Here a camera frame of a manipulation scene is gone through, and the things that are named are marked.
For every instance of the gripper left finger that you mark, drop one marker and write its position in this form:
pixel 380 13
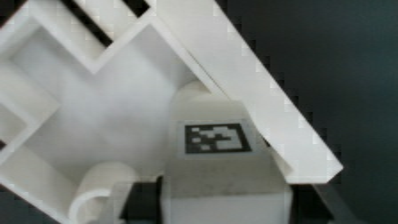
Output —
pixel 142 210

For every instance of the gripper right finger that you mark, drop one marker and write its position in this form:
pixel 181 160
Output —
pixel 318 207

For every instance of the white chair leg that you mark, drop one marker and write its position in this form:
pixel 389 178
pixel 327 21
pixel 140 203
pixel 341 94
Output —
pixel 224 187

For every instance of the white chair seat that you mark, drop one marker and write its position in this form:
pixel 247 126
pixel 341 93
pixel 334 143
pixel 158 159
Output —
pixel 98 58

